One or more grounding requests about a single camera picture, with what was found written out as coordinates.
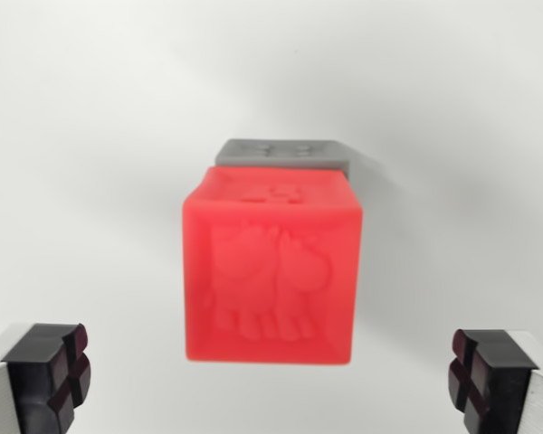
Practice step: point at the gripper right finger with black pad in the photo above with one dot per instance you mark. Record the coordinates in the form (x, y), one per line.
(502, 389)

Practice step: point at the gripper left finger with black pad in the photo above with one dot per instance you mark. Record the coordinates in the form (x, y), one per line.
(31, 384)

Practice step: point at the red embossed cube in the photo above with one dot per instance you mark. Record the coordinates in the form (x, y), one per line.
(271, 271)

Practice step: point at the grey embossed cube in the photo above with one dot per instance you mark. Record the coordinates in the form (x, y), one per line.
(326, 156)

